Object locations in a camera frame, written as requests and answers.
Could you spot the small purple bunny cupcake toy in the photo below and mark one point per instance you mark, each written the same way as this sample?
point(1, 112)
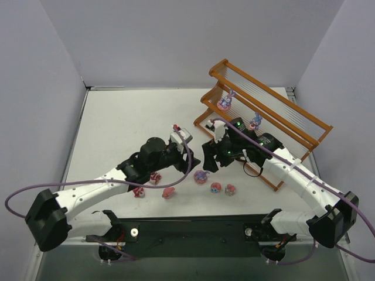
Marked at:
point(255, 122)

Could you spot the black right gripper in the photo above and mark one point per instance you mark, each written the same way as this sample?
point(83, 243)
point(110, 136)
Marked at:
point(218, 156)

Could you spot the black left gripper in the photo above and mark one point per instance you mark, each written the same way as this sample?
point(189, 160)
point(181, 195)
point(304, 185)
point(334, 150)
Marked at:
point(181, 161)

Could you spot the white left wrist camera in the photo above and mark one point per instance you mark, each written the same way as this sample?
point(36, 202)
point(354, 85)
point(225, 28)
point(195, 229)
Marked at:
point(179, 136)

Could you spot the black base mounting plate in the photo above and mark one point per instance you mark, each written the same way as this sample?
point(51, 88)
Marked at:
point(221, 236)

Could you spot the pink pig bow toy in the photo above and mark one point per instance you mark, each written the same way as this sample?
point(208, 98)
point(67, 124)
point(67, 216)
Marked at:
point(168, 192)

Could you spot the pink pig clear cup toy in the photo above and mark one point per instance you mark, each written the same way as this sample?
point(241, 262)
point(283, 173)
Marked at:
point(230, 190)

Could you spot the red bear cake toy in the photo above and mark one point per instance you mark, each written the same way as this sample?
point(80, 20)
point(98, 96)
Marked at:
point(139, 192)

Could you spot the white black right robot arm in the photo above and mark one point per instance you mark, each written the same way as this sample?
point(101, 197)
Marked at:
point(331, 212)

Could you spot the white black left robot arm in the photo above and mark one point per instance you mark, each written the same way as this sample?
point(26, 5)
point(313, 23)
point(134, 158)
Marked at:
point(54, 217)

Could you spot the orange wooden tiered shelf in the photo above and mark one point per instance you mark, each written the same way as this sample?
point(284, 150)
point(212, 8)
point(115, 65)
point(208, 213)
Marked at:
point(296, 128)

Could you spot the strawberry cake slice toy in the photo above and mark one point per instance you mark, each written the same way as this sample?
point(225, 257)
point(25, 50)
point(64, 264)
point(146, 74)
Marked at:
point(155, 178)

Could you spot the purple bunny sitting donut toy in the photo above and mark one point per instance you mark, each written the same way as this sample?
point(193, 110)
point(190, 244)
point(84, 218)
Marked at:
point(225, 103)

